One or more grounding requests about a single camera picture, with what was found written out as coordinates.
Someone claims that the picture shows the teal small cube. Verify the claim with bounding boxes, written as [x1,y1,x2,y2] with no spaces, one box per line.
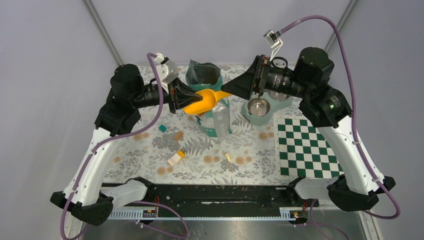
[158,124,167,133]

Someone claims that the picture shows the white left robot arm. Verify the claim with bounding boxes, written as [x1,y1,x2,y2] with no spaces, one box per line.
[50,61,201,226]

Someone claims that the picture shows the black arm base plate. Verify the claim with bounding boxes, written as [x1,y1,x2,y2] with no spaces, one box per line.
[135,177,320,218]

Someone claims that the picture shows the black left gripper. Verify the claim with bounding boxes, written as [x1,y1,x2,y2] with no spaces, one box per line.
[131,76,203,113]

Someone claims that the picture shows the brown wooden cylinder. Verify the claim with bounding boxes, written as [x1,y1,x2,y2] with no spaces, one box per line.
[173,131,184,142]

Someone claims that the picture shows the small cream toy piece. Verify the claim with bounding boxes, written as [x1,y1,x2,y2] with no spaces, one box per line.
[224,153,232,163]

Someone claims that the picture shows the green dog food bag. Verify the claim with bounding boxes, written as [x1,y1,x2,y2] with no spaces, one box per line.
[183,60,232,143]

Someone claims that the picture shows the white yellow toy block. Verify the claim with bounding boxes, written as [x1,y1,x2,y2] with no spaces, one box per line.
[167,150,185,166]

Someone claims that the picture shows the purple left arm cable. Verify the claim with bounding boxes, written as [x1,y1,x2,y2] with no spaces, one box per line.
[59,52,191,240]

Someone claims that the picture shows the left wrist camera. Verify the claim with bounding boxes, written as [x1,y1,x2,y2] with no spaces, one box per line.
[153,52,179,84]

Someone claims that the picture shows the orange plastic scoop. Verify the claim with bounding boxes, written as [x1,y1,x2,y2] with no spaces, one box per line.
[183,89,232,115]

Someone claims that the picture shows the green white checkerboard mat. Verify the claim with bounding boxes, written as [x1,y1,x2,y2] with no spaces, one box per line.
[273,115,344,182]

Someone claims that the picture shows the mint double pet bowl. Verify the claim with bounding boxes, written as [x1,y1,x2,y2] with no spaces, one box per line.
[241,90,294,126]

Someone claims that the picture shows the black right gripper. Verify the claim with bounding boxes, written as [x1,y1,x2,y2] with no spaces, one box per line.
[221,54,312,99]

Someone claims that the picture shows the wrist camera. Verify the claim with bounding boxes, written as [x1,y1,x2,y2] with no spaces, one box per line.
[153,52,179,84]
[263,29,283,60]

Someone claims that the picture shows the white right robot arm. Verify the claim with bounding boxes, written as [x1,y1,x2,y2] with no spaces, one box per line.
[221,47,396,213]

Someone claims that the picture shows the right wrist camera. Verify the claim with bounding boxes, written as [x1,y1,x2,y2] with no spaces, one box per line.
[263,29,283,60]

